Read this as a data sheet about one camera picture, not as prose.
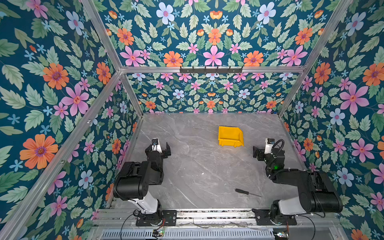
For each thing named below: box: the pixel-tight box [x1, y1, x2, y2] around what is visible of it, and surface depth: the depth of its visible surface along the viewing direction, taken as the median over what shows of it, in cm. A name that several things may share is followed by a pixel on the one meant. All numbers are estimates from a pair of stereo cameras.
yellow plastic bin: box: [218, 126, 244, 148], surface depth 106 cm
